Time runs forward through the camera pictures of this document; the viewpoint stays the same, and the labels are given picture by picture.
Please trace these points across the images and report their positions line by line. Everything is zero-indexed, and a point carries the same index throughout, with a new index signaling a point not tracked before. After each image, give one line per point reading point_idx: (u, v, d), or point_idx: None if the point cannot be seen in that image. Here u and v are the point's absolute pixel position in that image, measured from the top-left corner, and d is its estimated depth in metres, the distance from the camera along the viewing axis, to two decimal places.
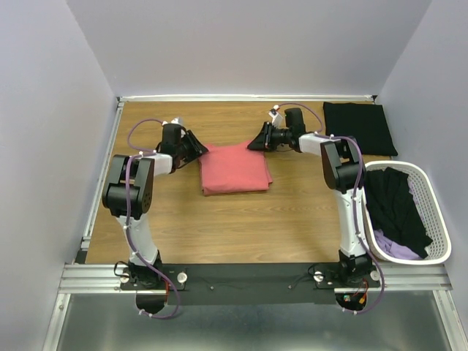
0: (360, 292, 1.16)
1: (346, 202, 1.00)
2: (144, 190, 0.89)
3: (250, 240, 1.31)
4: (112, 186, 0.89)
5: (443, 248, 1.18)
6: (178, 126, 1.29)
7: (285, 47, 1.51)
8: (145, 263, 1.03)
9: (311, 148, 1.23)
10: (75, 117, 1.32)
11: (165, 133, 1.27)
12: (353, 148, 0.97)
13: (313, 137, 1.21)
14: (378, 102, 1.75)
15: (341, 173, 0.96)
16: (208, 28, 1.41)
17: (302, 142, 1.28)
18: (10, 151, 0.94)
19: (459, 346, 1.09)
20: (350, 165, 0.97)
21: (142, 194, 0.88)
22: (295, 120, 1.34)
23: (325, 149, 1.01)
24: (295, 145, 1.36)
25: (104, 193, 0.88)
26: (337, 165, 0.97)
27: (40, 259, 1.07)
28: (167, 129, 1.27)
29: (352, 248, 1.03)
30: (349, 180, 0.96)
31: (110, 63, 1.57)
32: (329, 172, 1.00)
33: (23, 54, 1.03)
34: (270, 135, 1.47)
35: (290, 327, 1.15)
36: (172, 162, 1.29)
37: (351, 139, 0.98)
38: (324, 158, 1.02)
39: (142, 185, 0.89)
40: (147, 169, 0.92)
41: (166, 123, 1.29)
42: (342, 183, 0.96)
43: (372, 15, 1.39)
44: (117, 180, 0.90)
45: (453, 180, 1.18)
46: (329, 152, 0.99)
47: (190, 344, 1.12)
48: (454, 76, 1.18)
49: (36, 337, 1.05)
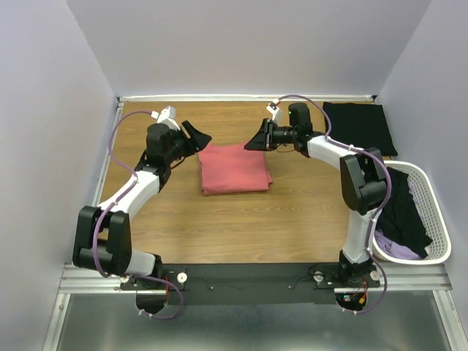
0: (359, 291, 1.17)
1: (362, 220, 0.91)
2: (118, 253, 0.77)
3: (250, 240, 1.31)
4: (81, 249, 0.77)
5: (444, 248, 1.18)
6: (165, 130, 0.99)
7: (285, 47, 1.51)
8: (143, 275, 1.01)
9: (322, 155, 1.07)
10: (74, 118, 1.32)
11: (149, 141, 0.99)
12: (378, 164, 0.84)
13: (324, 144, 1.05)
14: (378, 102, 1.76)
15: (367, 193, 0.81)
16: (208, 28, 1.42)
17: (312, 147, 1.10)
18: (10, 151, 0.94)
19: (460, 347, 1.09)
20: (374, 184, 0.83)
21: (117, 259, 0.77)
22: (302, 118, 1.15)
23: (345, 165, 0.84)
24: (303, 147, 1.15)
25: (74, 256, 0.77)
26: (361, 184, 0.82)
27: (40, 259, 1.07)
28: (151, 136, 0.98)
29: (357, 257, 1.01)
30: (374, 200, 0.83)
31: (109, 63, 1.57)
32: (349, 191, 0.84)
33: (23, 53, 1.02)
34: (270, 135, 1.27)
35: (290, 327, 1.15)
36: (161, 177, 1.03)
37: (375, 155, 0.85)
38: (344, 174, 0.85)
39: (116, 250, 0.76)
40: (120, 229, 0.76)
41: (151, 127, 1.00)
42: (366, 204, 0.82)
43: (372, 16, 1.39)
44: (87, 241, 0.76)
45: (453, 180, 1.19)
46: (352, 168, 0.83)
47: (190, 344, 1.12)
48: (454, 77, 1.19)
49: (36, 338, 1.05)
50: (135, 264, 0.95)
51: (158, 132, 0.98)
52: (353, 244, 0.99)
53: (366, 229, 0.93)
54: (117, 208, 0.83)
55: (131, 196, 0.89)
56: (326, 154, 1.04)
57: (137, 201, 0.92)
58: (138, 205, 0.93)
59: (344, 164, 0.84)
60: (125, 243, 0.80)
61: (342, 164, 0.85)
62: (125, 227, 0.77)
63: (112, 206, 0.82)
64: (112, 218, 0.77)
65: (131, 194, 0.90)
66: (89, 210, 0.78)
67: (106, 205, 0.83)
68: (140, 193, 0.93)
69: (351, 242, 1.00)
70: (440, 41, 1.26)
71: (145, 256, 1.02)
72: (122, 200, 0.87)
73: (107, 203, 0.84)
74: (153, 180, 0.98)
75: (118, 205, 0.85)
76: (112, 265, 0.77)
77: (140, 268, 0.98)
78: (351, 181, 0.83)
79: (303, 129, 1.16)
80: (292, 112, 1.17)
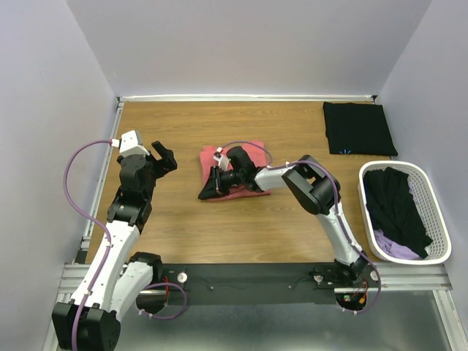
0: (360, 292, 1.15)
1: (331, 219, 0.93)
2: (104, 339, 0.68)
3: (250, 240, 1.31)
4: (65, 340, 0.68)
5: (444, 248, 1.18)
6: (142, 164, 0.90)
7: (285, 47, 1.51)
8: (146, 279, 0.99)
9: (270, 183, 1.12)
10: (74, 117, 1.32)
11: (123, 178, 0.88)
12: (313, 166, 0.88)
13: (268, 172, 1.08)
14: (378, 102, 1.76)
15: (319, 195, 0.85)
16: (207, 28, 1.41)
17: (259, 179, 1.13)
18: (10, 151, 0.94)
19: (459, 346, 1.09)
20: (321, 184, 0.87)
21: (104, 341, 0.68)
22: (243, 163, 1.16)
23: (290, 181, 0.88)
24: (254, 186, 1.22)
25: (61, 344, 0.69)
26: (308, 190, 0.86)
27: (40, 258, 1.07)
28: (126, 172, 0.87)
29: (349, 257, 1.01)
30: (327, 198, 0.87)
31: (109, 63, 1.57)
32: (303, 200, 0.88)
33: (23, 52, 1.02)
34: (219, 178, 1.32)
35: (290, 327, 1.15)
36: (140, 216, 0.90)
37: (308, 161, 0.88)
38: (292, 188, 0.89)
39: (99, 336, 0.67)
40: (100, 319, 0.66)
41: (123, 164, 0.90)
42: (322, 205, 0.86)
43: (372, 15, 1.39)
44: (68, 334, 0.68)
45: (453, 180, 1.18)
46: (295, 180, 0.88)
47: (191, 344, 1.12)
48: (454, 77, 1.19)
49: (36, 338, 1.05)
50: (134, 291, 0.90)
51: (134, 167, 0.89)
52: (342, 249, 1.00)
53: (340, 227, 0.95)
54: (91, 300, 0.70)
55: (109, 273, 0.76)
56: (273, 180, 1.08)
57: (118, 268, 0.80)
58: (120, 266, 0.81)
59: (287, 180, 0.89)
60: (112, 325, 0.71)
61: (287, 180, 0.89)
62: (104, 319, 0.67)
63: (86, 300, 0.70)
64: (90, 311, 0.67)
65: (105, 270, 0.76)
66: (63, 307, 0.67)
67: (80, 297, 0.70)
68: (118, 258, 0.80)
69: (337, 246, 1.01)
70: (441, 40, 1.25)
71: (143, 272, 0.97)
72: (96, 284, 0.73)
73: (80, 295, 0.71)
74: (127, 235, 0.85)
75: (92, 296, 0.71)
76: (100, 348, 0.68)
77: (138, 289, 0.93)
78: (300, 191, 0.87)
79: (248, 170, 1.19)
80: (233, 159, 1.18)
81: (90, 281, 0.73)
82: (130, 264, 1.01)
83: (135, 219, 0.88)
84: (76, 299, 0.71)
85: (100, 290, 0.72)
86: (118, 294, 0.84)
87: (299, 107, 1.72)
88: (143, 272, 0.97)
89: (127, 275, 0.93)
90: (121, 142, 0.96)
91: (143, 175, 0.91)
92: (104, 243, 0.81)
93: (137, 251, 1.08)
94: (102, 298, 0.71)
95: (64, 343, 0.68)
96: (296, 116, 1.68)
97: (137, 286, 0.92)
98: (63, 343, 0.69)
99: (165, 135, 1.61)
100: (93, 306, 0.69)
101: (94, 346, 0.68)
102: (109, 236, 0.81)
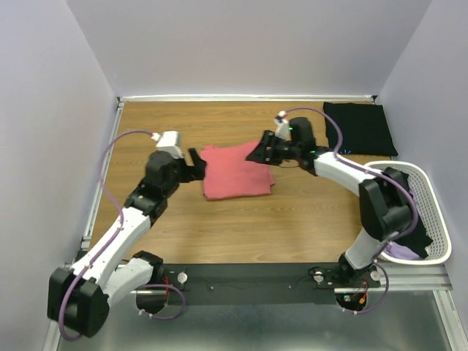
0: (360, 292, 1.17)
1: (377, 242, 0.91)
2: (90, 316, 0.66)
3: (250, 240, 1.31)
4: (53, 310, 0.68)
5: (444, 248, 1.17)
6: (167, 160, 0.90)
7: (285, 47, 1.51)
8: (145, 278, 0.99)
9: (332, 175, 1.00)
10: (74, 117, 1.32)
11: (148, 170, 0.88)
12: (397, 188, 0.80)
13: (336, 164, 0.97)
14: (378, 102, 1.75)
15: (390, 220, 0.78)
16: (207, 28, 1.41)
17: (319, 164, 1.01)
18: (10, 150, 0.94)
19: (460, 346, 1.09)
20: (398, 209, 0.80)
21: (89, 320, 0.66)
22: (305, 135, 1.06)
23: (367, 194, 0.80)
24: (308, 164, 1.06)
25: (48, 313, 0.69)
26: (382, 211, 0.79)
27: (40, 258, 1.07)
28: (151, 165, 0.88)
29: (361, 265, 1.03)
30: (398, 226, 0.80)
31: (110, 63, 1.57)
32: (370, 217, 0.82)
33: (23, 53, 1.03)
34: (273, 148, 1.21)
35: (290, 327, 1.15)
36: (153, 210, 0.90)
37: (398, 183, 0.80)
38: (364, 200, 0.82)
39: (85, 313, 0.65)
40: (90, 295, 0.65)
41: (151, 157, 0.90)
42: (390, 230, 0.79)
43: (372, 16, 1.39)
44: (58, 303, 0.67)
45: (454, 180, 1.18)
46: (373, 197, 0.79)
47: (190, 344, 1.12)
48: (454, 76, 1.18)
49: (36, 338, 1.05)
50: (131, 283, 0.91)
51: (159, 161, 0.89)
52: (363, 257, 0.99)
53: (379, 249, 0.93)
54: (88, 273, 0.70)
55: (112, 254, 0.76)
56: (338, 172, 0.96)
57: (121, 251, 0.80)
58: (123, 250, 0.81)
59: (363, 191, 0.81)
60: (100, 306, 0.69)
61: (363, 190, 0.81)
62: (96, 296, 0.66)
63: (85, 272, 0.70)
64: (83, 286, 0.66)
65: (110, 250, 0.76)
66: (61, 274, 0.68)
67: (80, 268, 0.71)
68: (124, 243, 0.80)
69: (357, 252, 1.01)
70: (441, 40, 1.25)
71: (144, 268, 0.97)
72: (98, 259, 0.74)
73: (80, 267, 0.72)
74: (140, 224, 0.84)
75: (91, 270, 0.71)
76: (82, 326, 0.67)
77: (134, 286, 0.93)
78: (372, 210, 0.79)
79: (308, 145, 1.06)
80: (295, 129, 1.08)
81: (93, 257, 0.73)
82: (133, 258, 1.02)
83: (148, 211, 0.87)
84: (76, 269, 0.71)
85: (100, 266, 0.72)
86: (117, 281, 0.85)
87: (300, 107, 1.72)
88: (143, 271, 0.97)
89: (130, 269, 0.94)
90: (160, 137, 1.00)
91: (167, 172, 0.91)
92: (115, 225, 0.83)
93: (140, 251, 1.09)
94: (100, 274, 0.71)
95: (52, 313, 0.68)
96: None
97: (135, 279, 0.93)
98: (52, 312, 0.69)
99: None
100: (89, 279, 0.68)
101: (78, 323, 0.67)
102: (121, 219, 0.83)
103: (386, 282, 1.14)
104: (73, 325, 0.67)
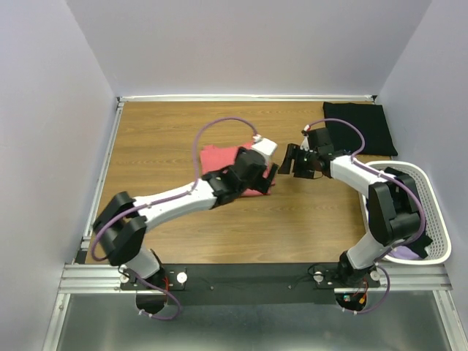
0: (360, 291, 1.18)
1: (380, 246, 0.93)
2: (121, 248, 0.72)
3: (250, 240, 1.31)
4: (100, 222, 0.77)
5: (444, 248, 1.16)
6: (260, 162, 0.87)
7: (285, 47, 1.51)
8: (145, 272, 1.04)
9: (344, 177, 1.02)
10: (74, 117, 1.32)
11: (240, 160, 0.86)
12: (409, 195, 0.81)
13: (350, 166, 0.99)
14: (378, 102, 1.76)
15: (397, 225, 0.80)
16: (207, 28, 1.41)
17: (334, 166, 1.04)
18: (10, 150, 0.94)
19: (459, 346, 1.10)
20: (407, 216, 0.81)
21: (118, 250, 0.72)
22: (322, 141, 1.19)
23: (376, 196, 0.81)
24: (325, 167, 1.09)
25: (95, 221, 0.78)
26: (391, 216, 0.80)
27: (40, 258, 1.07)
28: (246, 156, 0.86)
29: (361, 266, 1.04)
30: (405, 232, 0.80)
31: (109, 63, 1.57)
32: (377, 220, 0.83)
33: (23, 53, 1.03)
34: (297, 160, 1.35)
35: (290, 327, 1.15)
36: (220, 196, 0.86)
37: (409, 189, 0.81)
38: (373, 202, 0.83)
39: (121, 241, 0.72)
40: (133, 229, 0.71)
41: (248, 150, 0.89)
42: (396, 235, 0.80)
43: (371, 16, 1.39)
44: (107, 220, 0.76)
45: (453, 180, 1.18)
46: (382, 199, 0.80)
47: (191, 344, 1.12)
48: (454, 76, 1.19)
49: (36, 338, 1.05)
50: (142, 260, 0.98)
51: (252, 159, 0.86)
52: (364, 259, 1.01)
53: (383, 253, 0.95)
54: (143, 212, 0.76)
55: (170, 208, 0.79)
56: (351, 176, 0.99)
57: (174, 213, 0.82)
58: (178, 213, 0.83)
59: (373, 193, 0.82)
60: (134, 245, 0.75)
61: (372, 191, 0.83)
62: (138, 234, 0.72)
63: (141, 208, 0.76)
64: (133, 219, 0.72)
65: (170, 204, 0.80)
66: (123, 199, 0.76)
67: (140, 203, 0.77)
68: (183, 206, 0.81)
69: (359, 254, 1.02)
70: (441, 40, 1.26)
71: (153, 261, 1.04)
72: (157, 205, 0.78)
73: (141, 203, 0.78)
74: (208, 199, 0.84)
75: (148, 210, 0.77)
76: (110, 252, 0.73)
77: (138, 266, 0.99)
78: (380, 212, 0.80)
79: (325, 150, 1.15)
80: (314, 137, 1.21)
81: (156, 200, 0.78)
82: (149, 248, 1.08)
83: (218, 193, 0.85)
84: (137, 201, 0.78)
85: (155, 212, 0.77)
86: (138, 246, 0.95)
87: (299, 107, 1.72)
88: (152, 264, 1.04)
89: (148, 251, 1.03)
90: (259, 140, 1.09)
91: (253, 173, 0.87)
92: (186, 187, 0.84)
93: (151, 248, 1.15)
94: (151, 218, 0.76)
95: (98, 224, 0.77)
96: (296, 116, 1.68)
97: (144, 262, 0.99)
98: (99, 223, 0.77)
99: (165, 135, 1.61)
100: (140, 216, 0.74)
101: (109, 248, 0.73)
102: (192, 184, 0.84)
103: (389, 283, 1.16)
104: (104, 246, 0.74)
